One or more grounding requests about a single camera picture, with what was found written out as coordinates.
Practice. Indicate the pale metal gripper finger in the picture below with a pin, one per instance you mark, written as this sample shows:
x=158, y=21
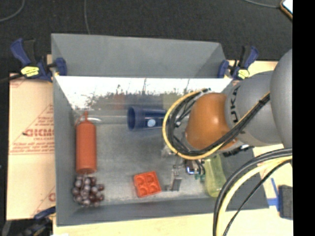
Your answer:
x=174, y=174
x=179, y=184

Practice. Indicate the yellow-green clear plastic bottle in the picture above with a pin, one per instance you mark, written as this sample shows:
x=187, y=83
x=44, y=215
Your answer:
x=214, y=178

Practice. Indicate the brown cardboard board, red print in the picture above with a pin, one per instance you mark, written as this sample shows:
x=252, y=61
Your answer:
x=29, y=122

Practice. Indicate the red squeeze bottle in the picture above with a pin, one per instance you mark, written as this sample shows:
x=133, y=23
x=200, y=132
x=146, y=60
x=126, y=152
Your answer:
x=85, y=146

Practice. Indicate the purple toy grape bunch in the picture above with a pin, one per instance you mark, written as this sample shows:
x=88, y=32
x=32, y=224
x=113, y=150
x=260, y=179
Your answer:
x=87, y=190

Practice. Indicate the dark blue cup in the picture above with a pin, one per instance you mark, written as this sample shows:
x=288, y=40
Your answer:
x=142, y=118

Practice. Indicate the grey metal bin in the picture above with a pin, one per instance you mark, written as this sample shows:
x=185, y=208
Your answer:
x=123, y=151

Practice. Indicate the orange toy building brick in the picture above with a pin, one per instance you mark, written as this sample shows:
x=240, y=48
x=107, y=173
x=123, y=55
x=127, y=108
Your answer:
x=147, y=184

